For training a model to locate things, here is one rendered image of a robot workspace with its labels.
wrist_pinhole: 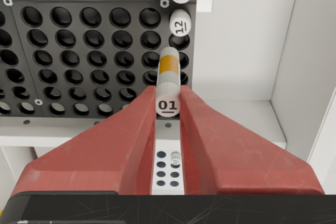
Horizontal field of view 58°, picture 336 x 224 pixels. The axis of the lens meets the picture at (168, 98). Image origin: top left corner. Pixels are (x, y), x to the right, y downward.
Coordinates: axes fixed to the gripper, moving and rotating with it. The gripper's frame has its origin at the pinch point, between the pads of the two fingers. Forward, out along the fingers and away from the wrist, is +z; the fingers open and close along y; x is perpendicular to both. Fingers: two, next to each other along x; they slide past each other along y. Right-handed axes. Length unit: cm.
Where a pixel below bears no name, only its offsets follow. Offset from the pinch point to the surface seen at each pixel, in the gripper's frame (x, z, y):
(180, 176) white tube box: 25.6, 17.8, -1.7
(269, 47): 4.1, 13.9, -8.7
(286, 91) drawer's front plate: 6.6, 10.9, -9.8
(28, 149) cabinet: 26.7, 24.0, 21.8
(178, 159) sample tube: 21.0, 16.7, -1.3
